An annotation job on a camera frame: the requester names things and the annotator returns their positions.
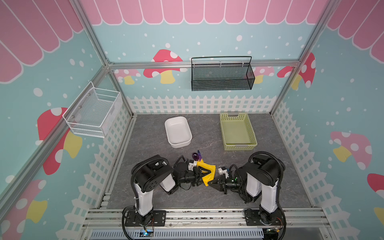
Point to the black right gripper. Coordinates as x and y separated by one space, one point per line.
223 184

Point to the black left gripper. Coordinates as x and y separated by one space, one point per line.
198 176

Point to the yellow paper napkin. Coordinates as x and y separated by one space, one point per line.
208 172

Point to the purple metal spoon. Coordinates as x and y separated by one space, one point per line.
195 156

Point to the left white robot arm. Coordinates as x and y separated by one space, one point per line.
157 171

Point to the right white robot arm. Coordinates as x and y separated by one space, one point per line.
259 178

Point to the white plastic tub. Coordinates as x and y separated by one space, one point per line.
178 132

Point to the green perforated plastic basket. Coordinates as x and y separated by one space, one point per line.
237 132

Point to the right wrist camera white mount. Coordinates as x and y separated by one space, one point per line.
224 172

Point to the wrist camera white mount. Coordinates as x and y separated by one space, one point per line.
224 172
191 165

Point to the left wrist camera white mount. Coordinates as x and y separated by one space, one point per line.
191 165

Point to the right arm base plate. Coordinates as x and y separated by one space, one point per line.
256 217

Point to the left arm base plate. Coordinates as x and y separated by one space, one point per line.
154 218

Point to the black mesh wall basket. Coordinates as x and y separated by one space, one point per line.
228 73

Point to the white wire wall basket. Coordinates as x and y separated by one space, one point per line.
93 112

